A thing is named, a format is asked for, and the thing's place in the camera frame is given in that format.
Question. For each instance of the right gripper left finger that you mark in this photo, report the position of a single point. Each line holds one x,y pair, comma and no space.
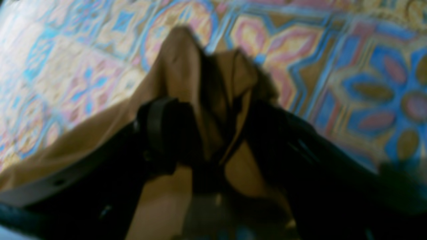
96,197

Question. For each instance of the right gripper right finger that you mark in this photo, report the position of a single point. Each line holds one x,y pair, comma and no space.
330,195

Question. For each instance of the brown t-shirt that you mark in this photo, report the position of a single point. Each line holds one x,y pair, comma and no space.
220,196

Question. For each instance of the patterned tile tablecloth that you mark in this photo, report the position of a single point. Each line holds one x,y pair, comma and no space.
354,70

